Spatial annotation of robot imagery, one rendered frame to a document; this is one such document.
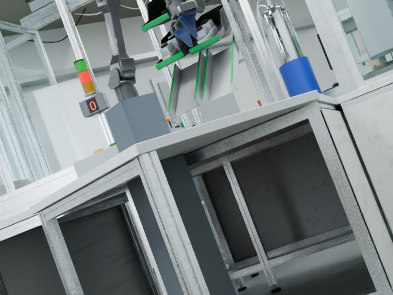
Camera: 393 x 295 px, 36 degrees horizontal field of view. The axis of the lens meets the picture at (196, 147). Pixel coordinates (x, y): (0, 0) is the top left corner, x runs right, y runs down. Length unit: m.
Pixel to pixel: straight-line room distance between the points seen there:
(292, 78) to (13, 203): 1.45
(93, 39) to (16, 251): 4.74
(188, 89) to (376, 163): 0.91
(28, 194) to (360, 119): 1.45
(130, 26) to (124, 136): 5.60
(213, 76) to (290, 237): 1.75
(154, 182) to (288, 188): 2.36
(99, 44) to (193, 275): 5.88
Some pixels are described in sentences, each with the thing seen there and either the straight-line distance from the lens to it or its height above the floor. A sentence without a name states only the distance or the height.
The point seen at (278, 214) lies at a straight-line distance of 3.88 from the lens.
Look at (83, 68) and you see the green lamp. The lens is 2.71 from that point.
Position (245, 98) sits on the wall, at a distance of 8.13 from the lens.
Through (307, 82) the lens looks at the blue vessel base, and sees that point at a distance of 3.04.
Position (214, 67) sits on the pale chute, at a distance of 2.42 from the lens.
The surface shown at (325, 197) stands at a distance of 3.82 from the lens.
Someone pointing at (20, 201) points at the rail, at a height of 0.91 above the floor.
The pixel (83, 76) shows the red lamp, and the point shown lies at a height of 1.34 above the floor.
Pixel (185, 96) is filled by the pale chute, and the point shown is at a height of 1.06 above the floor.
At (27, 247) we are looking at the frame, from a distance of 2.90.
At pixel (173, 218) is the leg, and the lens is 1.56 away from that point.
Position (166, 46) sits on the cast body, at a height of 1.25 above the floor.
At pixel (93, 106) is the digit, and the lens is 2.67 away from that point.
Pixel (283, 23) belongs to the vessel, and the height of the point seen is 1.32.
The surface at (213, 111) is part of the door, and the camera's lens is 7.68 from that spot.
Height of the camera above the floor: 0.69
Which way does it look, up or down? 4 degrees up
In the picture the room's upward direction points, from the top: 21 degrees counter-clockwise
